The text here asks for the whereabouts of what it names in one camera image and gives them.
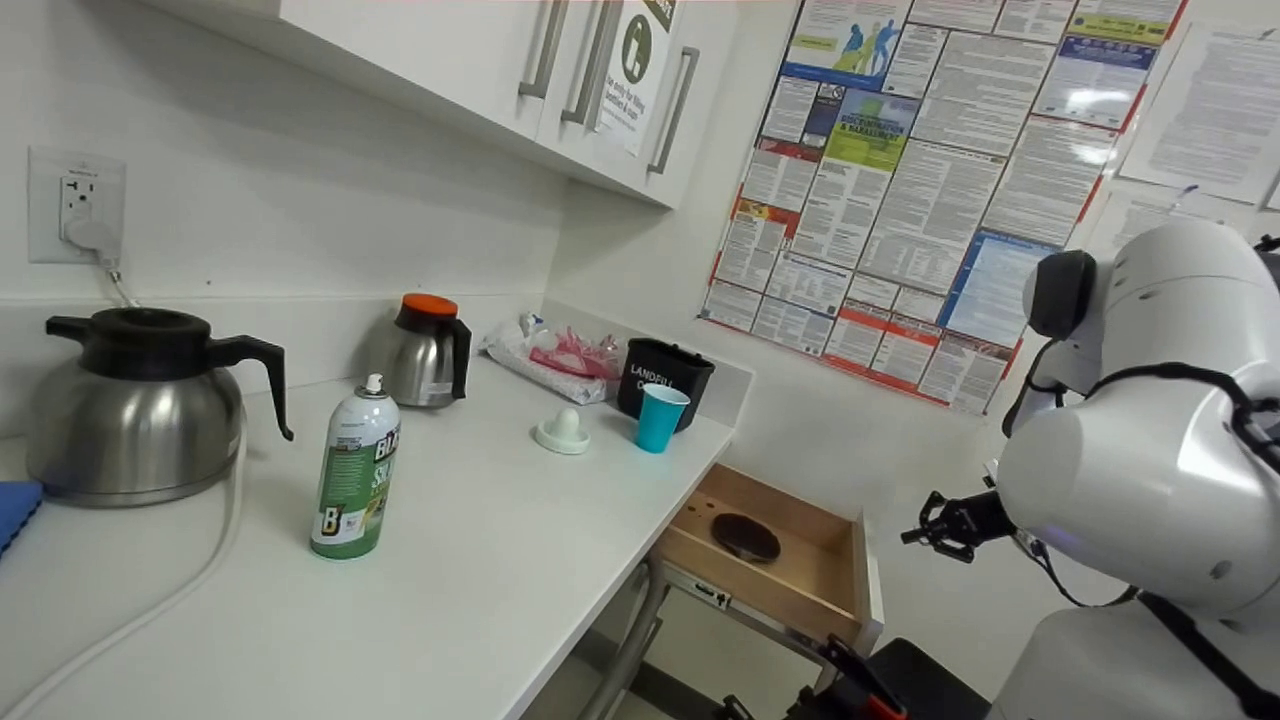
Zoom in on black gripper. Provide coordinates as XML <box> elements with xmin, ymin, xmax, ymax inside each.
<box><xmin>863</xmin><ymin>636</ymin><xmax>996</xmax><ymax>720</ymax></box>

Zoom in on open wooden drawer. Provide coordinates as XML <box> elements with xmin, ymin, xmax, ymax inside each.
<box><xmin>646</xmin><ymin>459</ymin><xmax>888</xmax><ymax>662</ymax></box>

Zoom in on dark round item in drawer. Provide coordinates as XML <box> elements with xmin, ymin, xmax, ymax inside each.
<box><xmin>707</xmin><ymin>514</ymin><xmax>788</xmax><ymax>570</ymax></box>

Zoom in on teal plastic cup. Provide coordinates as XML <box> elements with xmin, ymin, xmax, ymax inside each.
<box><xmin>631</xmin><ymin>379</ymin><xmax>695</xmax><ymax>457</ymax></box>

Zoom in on black plastic container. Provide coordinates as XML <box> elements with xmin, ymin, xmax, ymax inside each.
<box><xmin>610</xmin><ymin>337</ymin><xmax>720</xmax><ymax>432</ymax></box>

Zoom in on pink sweetener packets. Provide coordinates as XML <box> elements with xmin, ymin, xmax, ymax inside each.
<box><xmin>522</xmin><ymin>323</ymin><xmax>622</xmax><ymax>391</ymax></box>

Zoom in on large labor law poster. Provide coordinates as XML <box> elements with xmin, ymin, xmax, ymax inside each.
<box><xmin>695</xmin><ymin>0</ymin><xmax>1192</xmax><ymax>421</ymax></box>

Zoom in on white tray of packets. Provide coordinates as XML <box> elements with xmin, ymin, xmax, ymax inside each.
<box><xmin>475</xmin><ymin>307</ymin><xmax>631</xmax><ymax>410</ymax></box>

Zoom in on green white spray can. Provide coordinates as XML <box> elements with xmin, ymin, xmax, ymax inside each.
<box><xmin>308</xmin><ymin>370</ymin><xmax>405</xmax><ymax>563</ymax></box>

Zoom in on white cabinet door plain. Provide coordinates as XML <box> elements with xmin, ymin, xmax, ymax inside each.
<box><xmin>646</xmin><ymin>0</ymin><xmax>745</xmax><ymax>213</ymax></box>
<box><xmin>277</xmin><ymin>0</ymin><xmax>574</xmax><ymax>145</ymax></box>

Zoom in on white paper notice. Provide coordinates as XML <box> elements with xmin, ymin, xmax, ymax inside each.
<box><xmin>1114</xmin><ymin>0</ymin><xmax>1280</xmax><ymax>216</ymax></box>

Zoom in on white cabinet door with sign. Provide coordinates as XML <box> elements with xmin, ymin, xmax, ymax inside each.
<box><xmin>568</xmin><ymin>0</ymin><xmax>689</xmax><ymax>194</ymax></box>

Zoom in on green white safety sign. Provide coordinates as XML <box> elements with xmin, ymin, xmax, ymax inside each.
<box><xmin>591</xmin><ymin>0</ymin><xmax>682</xmax><ymax>153</ymax></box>

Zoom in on steel carafe with black lid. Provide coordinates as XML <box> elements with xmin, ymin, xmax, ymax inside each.
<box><xmin>18</xmin><ymin>305</ymin><xmax>294</xmax><ymax>514</ymax></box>

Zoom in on blue cloth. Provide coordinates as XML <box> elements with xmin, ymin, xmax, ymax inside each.
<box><xmin>0</xmin><ymin>476</ymin><xmax>46</xmax><ymax>559</ymax></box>

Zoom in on black cable on robot arm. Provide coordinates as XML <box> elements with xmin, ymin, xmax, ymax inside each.
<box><xmin>996</xmin><ymin>337</ymin><xmax>1280</xmax><ymax>720</ymax></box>

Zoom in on silver cabinet handle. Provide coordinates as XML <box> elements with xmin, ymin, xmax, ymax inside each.
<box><xmin>642</xmin><ymin>43</ymin><xmax>702</xmax><ymax>180</ymax></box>
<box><xmin>513</xmin><ymin>0</ymin><xmax>574</xmax><ymax>106</ymax></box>
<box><xmin>557</xmin><ymin>0</ymin><xmax>629</xmax><ymax>136</ymax></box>

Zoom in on white power cable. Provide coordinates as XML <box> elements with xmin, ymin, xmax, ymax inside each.
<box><xmin>0</xmin><ymin>197</ymin><xmax>256</xmax><ymax>720</ymax></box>

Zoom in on white wall outlet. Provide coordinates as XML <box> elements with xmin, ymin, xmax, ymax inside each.
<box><xmin>24</xmin><ymin>145</ymin><xmax>130</xmax><ymax>270</ymax></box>

